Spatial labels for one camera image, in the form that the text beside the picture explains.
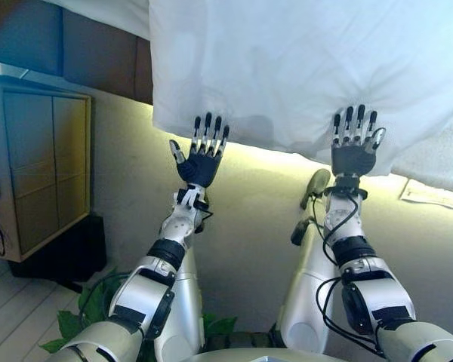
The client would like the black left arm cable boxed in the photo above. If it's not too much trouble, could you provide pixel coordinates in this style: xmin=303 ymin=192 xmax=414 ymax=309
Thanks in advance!
xmin=196 ymin=203 xmax=214 ymax=227

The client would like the brown upholstered bed frame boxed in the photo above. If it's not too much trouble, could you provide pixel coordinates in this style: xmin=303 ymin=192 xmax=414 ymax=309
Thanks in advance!
xmin=0 ymin=0 xmax=154 ymax=106

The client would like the green leafy houseplant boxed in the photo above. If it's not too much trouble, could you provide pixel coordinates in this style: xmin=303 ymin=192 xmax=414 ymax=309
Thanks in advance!
xmin=39 ymin=267 xmax=239 ymax=362

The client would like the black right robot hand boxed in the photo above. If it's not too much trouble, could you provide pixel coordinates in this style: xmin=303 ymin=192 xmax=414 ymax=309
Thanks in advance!
xmin=330 ymin=103 xmax=387 ymax=177

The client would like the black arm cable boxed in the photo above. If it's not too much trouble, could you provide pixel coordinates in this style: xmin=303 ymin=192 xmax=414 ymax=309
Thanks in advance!
xmin=311 ymin=188 xmax=386 ymax=359
xmin=196 ymin=203 xmax=214 ymax=227

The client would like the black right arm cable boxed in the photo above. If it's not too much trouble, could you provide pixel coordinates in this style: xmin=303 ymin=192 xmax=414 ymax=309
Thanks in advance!
xmin=311 ymin=188 xmax=386 ymax=359

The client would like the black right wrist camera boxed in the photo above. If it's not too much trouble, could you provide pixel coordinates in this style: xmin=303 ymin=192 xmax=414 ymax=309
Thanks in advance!
xmin=331 ymin=176 xmax=368 ymax=199

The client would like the wooden nightstand with drawers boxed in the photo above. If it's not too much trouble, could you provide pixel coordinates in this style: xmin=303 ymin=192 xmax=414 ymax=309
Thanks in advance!
xmin=0 ymin=59 xmax=94 ymax=263

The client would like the white duvet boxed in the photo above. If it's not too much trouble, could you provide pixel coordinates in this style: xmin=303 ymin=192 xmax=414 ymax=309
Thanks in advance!
xmin=147 ymin=0 xmax=453 ymax=176

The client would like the white textured blanket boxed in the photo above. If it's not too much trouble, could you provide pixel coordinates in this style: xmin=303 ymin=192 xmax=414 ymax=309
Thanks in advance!
xmin=390 ymin=109 xmax=453 ymax=199

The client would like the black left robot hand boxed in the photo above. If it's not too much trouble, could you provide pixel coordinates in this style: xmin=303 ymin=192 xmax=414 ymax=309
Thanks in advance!
xmin=168 ymin=112 xmax=231 ymax=189

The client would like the printed paper sheet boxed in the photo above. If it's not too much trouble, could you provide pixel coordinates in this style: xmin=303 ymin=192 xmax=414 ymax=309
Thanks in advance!
xmin=398 ymin=179 xmax=453 ymax=212

